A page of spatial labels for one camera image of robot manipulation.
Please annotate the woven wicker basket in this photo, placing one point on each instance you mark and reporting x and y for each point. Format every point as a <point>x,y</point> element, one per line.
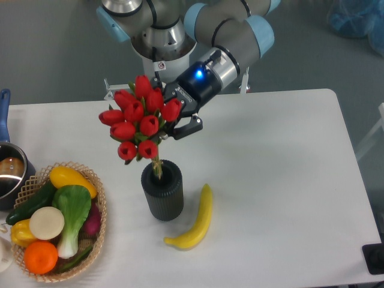
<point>89,245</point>

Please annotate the blue plastic bag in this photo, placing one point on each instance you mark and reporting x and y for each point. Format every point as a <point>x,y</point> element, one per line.
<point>358,19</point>

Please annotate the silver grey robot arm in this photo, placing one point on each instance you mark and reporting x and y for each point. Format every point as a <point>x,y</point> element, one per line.
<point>192,57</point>

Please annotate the green bok choy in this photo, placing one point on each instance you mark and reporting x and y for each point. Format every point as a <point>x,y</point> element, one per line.
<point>74,202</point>

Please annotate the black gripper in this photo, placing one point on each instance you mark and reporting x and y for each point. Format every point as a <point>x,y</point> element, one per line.
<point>194,87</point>

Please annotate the yellow banana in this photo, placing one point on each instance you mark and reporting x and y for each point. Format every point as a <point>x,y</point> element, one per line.
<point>197,232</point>

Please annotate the purple red onion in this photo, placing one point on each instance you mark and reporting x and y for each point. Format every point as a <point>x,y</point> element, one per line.
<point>93,222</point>

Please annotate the black device at table edge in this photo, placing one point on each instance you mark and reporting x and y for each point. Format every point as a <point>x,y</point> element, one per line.
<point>373,255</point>

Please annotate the yellow squash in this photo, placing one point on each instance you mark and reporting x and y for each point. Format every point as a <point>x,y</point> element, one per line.
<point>61,176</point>

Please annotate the white frame at right edge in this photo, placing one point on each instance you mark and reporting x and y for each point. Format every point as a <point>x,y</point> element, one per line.
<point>371,138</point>

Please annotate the orange mandarin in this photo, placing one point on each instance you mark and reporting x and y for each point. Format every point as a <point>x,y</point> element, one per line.
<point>40,257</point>

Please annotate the yellow bell pepper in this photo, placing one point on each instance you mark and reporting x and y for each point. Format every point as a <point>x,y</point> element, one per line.
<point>21,234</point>

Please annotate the green chili pepper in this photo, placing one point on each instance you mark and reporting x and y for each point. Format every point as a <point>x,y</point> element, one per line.
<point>74,262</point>

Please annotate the blue handled saucepan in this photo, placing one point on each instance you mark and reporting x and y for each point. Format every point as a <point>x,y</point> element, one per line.
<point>16,169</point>

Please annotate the white object bottom left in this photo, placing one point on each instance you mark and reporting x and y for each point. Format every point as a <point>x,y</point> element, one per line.
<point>6,252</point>

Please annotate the dark grey ribbed vase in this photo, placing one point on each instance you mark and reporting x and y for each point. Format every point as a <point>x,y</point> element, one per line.
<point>165,196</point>

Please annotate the dark green cucumber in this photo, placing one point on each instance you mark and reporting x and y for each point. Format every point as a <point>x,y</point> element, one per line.
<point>42,198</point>

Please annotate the red tulip bouquet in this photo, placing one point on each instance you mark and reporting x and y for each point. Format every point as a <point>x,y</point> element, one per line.
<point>141,115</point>

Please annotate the white round radish slice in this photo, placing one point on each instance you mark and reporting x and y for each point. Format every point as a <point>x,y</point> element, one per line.
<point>46,223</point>

